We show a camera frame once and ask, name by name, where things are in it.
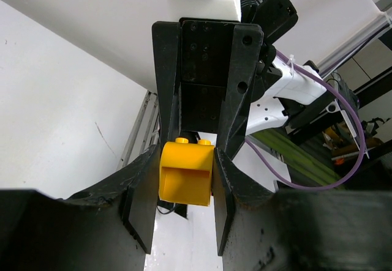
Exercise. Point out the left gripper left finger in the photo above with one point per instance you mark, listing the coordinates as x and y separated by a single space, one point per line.
108 226

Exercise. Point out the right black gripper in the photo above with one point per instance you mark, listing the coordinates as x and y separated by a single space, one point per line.
217 60

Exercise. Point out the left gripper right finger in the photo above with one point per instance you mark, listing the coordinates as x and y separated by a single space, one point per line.
297 230

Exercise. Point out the yellow oval lego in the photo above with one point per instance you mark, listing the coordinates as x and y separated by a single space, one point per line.
185 172

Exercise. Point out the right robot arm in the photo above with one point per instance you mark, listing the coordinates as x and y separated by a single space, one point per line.
283 92

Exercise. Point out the aluminium frame rail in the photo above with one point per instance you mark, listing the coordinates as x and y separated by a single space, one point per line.
144 131

